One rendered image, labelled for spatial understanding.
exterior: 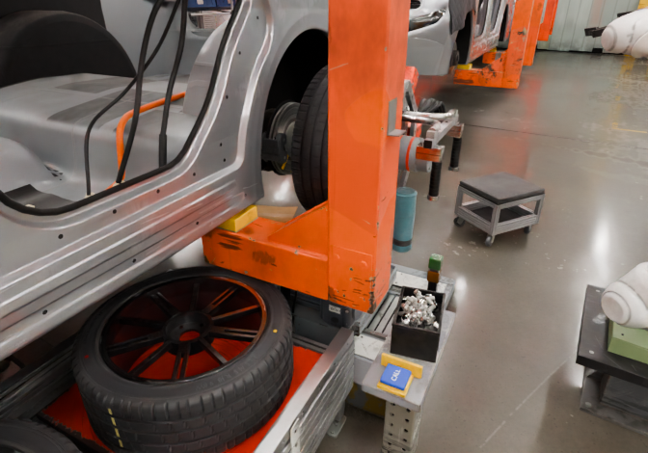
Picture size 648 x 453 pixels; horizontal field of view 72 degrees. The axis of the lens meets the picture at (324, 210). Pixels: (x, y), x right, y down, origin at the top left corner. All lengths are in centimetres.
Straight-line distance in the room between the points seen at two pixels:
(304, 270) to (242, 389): 42
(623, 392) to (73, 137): 225
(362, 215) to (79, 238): 72
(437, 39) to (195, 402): 372
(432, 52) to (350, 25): 321
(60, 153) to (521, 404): 203
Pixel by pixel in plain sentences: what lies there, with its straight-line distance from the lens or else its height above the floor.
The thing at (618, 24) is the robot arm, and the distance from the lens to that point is 172.
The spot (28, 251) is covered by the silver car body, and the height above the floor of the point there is 95.
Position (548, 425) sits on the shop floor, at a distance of 200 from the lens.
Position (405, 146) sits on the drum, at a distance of 179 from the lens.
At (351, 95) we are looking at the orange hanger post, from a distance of 118.
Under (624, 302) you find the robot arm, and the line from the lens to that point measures 170.
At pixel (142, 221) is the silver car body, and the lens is 126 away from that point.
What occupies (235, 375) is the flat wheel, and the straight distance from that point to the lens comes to 130.
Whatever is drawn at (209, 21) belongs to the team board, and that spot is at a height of 107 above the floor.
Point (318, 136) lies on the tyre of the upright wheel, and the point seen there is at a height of 97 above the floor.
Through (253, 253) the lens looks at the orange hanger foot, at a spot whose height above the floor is 62.
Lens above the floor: 143
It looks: 26 degrees down
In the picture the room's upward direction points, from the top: straight up
